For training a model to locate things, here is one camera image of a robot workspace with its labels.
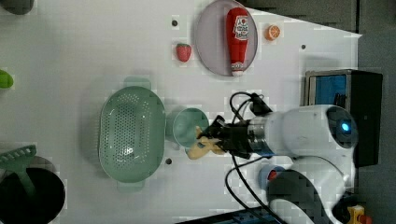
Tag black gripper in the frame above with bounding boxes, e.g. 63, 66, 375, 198
200, 115, 252, 159

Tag yellow plush peeled banana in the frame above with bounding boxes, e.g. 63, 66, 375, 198
187, 126, 224, 160

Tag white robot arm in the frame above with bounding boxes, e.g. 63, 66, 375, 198
197, 105, 359, 224

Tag green mug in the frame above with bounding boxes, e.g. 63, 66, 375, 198
165, 106, 209, 152

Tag blue cup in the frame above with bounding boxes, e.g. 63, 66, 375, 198
258, 165, 285, 189

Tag small red toy in cup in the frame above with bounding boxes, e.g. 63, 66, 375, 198
267, 170, 277, 181

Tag green plastic colander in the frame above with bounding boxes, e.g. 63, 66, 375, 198
98, 77, 166, 192

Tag red plush strawberry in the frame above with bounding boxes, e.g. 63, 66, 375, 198
176, 43, 192, 63

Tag round grey plate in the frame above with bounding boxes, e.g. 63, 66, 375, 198
194, 0, 258, 77

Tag red plush ketchup bottle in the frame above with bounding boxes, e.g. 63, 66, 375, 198
226, 7, 249, 77

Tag orange slice toy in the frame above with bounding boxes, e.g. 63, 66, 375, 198
264, 25, 281, 41

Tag green dish rack piece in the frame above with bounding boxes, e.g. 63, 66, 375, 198
0, 145, 36, 197

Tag bright green toy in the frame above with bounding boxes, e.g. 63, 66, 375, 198
0, 70, 14, 89

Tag black round pot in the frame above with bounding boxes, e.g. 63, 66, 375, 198
0, 157, 65, 224

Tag dark grey round object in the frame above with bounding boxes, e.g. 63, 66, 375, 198
0, 0, 35, 15

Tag blue metal frame rail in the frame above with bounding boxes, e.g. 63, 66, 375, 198
177, 207, 280, 224

